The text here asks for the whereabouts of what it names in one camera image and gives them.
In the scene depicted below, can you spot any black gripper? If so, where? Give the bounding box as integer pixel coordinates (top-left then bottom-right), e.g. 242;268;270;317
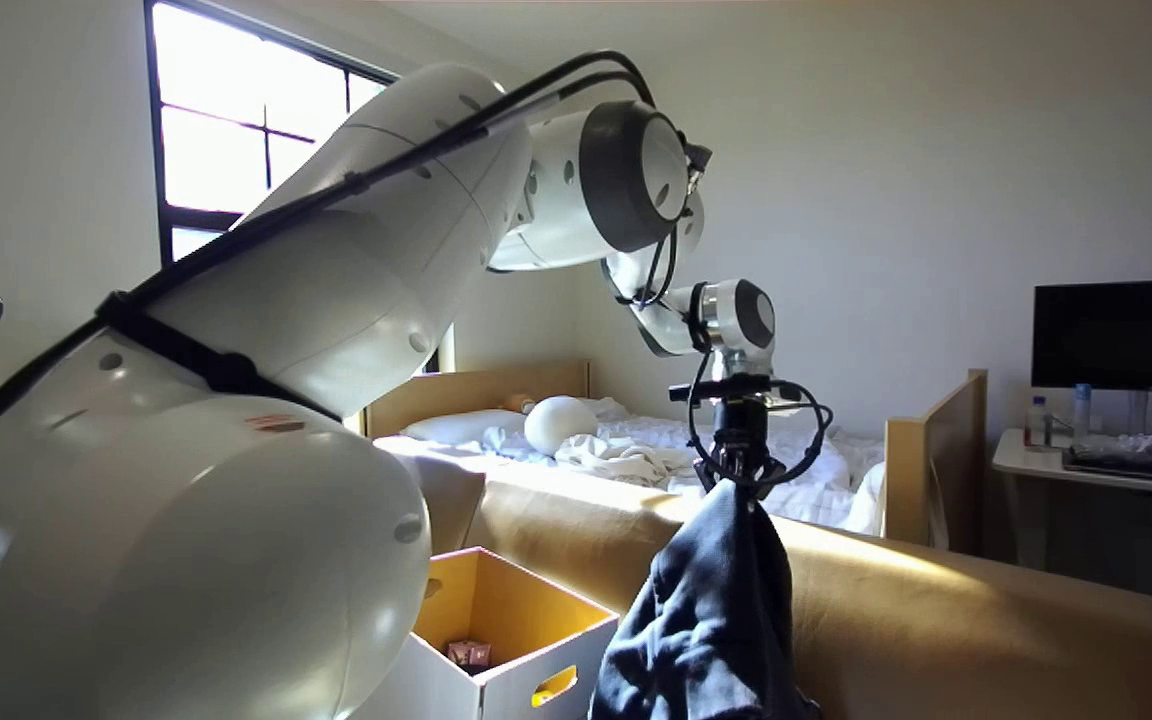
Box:
702;387;783;511

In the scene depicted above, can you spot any dark navy fleece clothing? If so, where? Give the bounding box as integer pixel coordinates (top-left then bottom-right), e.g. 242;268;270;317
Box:
586;476;809;720

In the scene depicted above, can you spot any white cardboard box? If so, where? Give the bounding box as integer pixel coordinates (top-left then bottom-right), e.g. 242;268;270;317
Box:
358;539;628;720

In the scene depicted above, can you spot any round white pillow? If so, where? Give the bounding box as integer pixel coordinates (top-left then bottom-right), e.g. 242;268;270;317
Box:
519;391;603;456

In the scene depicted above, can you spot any flat white pillow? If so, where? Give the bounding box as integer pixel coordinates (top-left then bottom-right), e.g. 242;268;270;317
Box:
398;403;531;454

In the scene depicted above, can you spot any clear plastic bottle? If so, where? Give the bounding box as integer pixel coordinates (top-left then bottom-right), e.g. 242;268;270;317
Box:
1020;391;1056;454

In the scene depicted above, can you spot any small pink item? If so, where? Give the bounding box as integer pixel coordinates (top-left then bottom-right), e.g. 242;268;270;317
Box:
443;638;504;671

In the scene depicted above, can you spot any blue capped bottle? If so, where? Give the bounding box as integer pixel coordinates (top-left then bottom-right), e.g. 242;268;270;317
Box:
1069;380;1095;442

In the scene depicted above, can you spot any white desk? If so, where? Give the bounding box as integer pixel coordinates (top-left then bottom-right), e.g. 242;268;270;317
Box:
987;425;1152;631

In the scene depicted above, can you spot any black keyboard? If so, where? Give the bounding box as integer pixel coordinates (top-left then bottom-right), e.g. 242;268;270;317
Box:
1061;443;1152;487

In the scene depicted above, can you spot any black monitor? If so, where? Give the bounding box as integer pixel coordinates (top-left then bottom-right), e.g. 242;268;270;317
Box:
1028;277;1152;402

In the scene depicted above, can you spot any black framed window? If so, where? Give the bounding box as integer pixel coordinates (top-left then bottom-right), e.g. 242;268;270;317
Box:
144;0;454;377

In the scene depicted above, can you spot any black velcro strap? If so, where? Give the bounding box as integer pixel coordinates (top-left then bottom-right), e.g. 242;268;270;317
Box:
93;289;345;425

